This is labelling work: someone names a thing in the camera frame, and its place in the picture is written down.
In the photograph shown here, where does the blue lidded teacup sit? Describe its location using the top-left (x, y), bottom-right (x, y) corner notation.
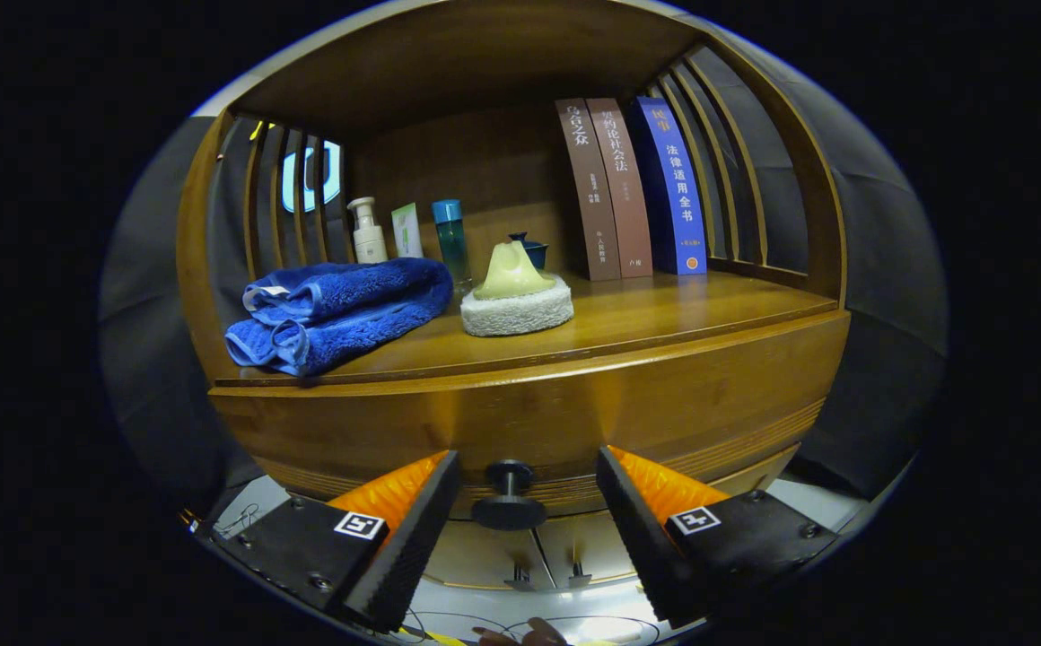
top-left (509, 232), bottom-right (549, 271)

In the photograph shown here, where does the wooden drawer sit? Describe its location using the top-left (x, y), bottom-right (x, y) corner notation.
top-left (209, 310), bottom-right (852, 530)

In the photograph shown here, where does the white and green tube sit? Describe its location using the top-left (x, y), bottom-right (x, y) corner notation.
top-left (391, 203), bottom-right (424, 260)

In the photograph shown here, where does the green scrub brush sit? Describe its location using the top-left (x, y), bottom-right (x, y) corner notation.
top-left (459, 240), bottom-right (575, 338)

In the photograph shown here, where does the teal bottle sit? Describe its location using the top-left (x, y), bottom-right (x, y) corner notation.
top-left (432, 199), bottom-right (472, 288)

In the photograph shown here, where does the blue book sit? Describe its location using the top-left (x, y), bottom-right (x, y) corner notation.
top-left (633, 96), bottom-right (708, 275)

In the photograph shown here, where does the brown book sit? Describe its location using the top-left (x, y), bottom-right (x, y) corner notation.
top-left (585, 97), bottom-right (654, 279)
top-left (555, 98), bottom-right (622, 282)

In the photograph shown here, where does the wooden cabinet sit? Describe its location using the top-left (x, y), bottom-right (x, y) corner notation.
top-left (175, 0), bottom-right (853, 593)

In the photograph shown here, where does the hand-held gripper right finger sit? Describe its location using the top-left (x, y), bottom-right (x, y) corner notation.
top-left (596, 445), bottom-right (840, 629)

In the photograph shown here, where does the wooden countertop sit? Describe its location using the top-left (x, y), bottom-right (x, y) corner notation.
top-left (215, 269), bottom-right (840, 388)

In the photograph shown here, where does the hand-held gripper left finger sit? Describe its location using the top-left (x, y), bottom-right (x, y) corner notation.
top-left (215, 450), bottom-right (463, 633)

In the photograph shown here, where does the wooden cabinet door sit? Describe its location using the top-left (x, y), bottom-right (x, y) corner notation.
top-left (422, 520), bottom-right (539, 590)
top-left (534, 511), bottom-right (647, 584)

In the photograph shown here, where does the black floor cable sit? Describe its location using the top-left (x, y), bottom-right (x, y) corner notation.
top-left (399, 610), bottom-right (665, 646)

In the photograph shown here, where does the folded blue towel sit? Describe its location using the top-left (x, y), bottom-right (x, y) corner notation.
top-left (224, 258), bottom-right (455, 377)

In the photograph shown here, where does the white pump bottle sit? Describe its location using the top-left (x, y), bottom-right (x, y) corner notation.
top-left (347, 196), bottom-right (389, 265)

